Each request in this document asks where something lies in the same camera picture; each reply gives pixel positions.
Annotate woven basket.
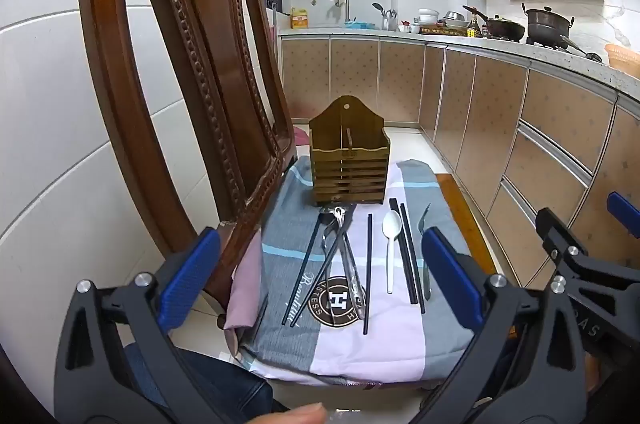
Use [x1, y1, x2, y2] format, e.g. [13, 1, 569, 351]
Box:
[604, 44, 640, 79]

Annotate black chopstick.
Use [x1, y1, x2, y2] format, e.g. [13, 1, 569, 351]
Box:
[362, 214, 374, 336]
[292, 203, 357, 329]
[400, 203, 426, 315]
[281, 213, 322, 326]
[389, 198, 417, 305]

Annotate long metal spoon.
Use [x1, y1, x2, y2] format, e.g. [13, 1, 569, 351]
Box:
[332, 205, 367, 311]

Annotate person's leg in jeans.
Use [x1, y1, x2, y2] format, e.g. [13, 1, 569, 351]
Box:
[122, 343, 273, 424]

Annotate person's left hand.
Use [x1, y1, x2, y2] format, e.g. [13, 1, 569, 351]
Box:
[262, 403, 328, 424]

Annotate white plastic spoon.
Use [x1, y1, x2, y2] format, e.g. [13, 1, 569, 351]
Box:
[381, 210, 403, 295]

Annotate dark lidded pot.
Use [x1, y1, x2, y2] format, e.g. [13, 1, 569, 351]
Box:
[521, 4, 576, 47]

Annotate short metal spoon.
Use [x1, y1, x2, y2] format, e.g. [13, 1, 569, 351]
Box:
[320, 206, 351, 265]

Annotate black wok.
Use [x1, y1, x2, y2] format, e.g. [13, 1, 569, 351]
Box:
[462, 5, 526, 40]

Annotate wooden slatted utensil holder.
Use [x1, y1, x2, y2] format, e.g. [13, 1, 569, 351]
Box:
[308, 95, 390, 207]

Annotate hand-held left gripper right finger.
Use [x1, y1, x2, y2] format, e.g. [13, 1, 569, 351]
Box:
[415, 226, 601, 424]

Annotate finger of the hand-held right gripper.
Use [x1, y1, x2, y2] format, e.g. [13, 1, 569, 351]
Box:
[535, 208, 640, 291]
[606, 192, 640, 241]

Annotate carved brown wooden chair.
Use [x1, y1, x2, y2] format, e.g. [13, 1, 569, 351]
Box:
[74, 0, 506, 392]

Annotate pink cloth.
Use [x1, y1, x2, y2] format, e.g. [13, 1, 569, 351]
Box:
[223, 231, 264, 331]

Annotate metal ladle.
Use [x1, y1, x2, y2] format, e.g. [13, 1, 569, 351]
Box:
[560, 34, 603, 63]

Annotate striped grey pink cushion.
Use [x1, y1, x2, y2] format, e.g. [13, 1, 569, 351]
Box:
[239, 158, 476, 387]

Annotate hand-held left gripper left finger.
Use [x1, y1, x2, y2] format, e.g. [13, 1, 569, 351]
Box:
[54, 228, 241, 424]

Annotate metal fork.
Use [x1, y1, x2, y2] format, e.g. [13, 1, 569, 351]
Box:
[419, 203, 434, 301]

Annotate tan kitchen base cabinets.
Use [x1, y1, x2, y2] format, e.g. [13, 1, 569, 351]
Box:
[277, 28, 640, 299]

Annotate metal cup with ladles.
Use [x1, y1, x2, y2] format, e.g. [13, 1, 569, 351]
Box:
[371, 2, 398, 32]

